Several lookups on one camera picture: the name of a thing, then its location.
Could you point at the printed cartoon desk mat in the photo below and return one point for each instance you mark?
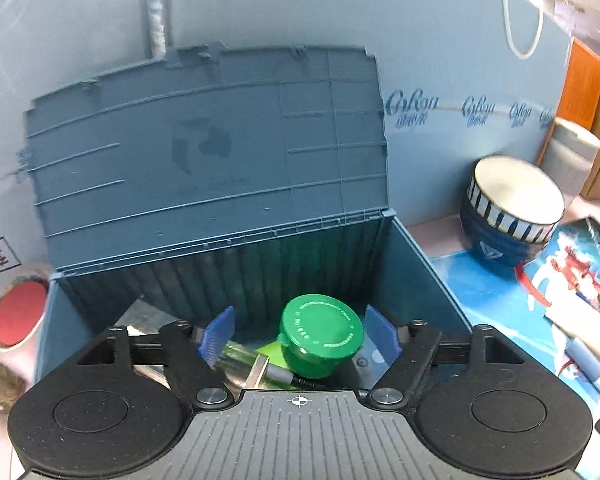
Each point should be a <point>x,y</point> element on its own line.
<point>480,300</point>

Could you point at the grey and white cup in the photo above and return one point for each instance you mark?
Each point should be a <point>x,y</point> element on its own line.
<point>572,160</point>

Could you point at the silver foil packet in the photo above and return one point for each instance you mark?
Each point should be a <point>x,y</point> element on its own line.
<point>145,317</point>

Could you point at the blue plastic storage box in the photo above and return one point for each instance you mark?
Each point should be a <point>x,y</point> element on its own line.
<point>205,135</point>

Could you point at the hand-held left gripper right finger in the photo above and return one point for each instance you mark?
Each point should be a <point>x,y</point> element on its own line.
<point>380,335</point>

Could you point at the green lidded jar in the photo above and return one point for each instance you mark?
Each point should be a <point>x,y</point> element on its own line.
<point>320,325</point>

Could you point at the cream plastic bottle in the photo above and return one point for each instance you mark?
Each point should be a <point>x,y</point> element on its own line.
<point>585,325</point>

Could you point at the orange box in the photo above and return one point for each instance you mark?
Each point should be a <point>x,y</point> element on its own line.
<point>582,85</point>

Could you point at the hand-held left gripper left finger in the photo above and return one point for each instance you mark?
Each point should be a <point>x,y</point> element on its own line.
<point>217,337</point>

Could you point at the silver metal piece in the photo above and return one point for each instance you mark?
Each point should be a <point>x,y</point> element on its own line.
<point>252,375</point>

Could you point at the blue white striped bowl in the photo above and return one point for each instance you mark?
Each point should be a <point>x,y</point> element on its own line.
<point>515,185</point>

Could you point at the grey pen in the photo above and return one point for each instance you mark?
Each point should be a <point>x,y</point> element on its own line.
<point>280,374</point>

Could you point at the clear glass bottle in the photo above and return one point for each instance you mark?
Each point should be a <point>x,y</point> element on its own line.
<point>235,350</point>

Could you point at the brown fluffy ball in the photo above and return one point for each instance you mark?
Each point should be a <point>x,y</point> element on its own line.
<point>5,385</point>

